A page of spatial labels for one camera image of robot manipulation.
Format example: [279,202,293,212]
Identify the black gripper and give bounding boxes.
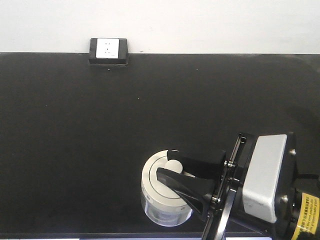
[156,132,257,240]

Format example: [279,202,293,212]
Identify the glass jar with white lid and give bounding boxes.
[141,149,193,227]

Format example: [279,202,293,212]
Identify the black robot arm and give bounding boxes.
[156,132,320,240]

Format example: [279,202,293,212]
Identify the black bench power socket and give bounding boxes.
[88,37,129,66]

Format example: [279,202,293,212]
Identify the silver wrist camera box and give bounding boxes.
[242,134,288,224]

